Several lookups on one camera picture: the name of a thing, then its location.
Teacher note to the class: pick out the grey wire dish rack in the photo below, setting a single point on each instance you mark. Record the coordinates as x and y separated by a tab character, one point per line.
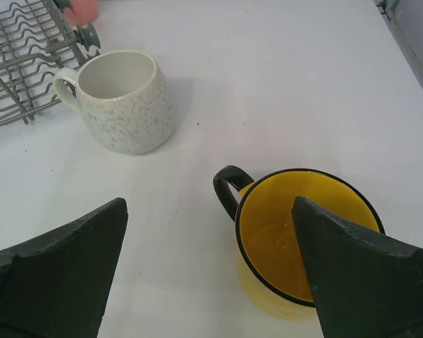
35	42

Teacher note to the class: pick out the yellow mug black handle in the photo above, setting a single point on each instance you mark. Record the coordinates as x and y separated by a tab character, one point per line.
269	262

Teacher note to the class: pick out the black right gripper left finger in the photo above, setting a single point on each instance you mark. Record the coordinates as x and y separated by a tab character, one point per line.
57	284

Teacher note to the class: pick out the white speckled ceramic mug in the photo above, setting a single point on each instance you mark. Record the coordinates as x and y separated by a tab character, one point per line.
123	99

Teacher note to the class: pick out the pink ceramic cup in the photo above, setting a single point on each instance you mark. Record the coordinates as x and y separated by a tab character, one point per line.
82	12

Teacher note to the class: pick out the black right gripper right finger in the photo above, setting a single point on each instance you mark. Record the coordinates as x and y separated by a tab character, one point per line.
364	283

